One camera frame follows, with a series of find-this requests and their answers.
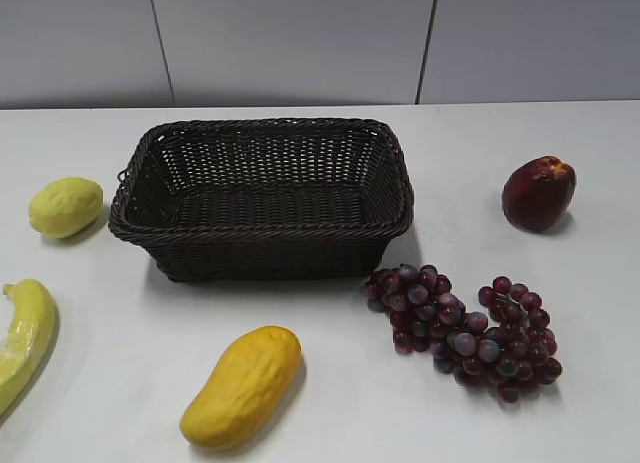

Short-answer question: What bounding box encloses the yellow banana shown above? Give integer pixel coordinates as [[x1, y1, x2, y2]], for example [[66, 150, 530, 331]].
[[1, 279, 57, 412]]

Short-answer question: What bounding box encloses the dark woven wicker basket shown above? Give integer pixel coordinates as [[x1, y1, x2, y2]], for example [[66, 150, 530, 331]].
[[109, 118, 414, 282]]

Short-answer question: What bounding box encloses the yellow mango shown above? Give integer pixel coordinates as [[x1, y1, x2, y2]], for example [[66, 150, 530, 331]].
[[179, 326, 302, 450]]

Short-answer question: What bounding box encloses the purple grape bunch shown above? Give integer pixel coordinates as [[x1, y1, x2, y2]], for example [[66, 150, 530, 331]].
[[361, 264, 563, 403]]

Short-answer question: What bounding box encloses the yellow-green lemon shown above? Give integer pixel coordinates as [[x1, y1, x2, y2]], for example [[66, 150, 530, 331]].
[[28, 177, 104, 239]]

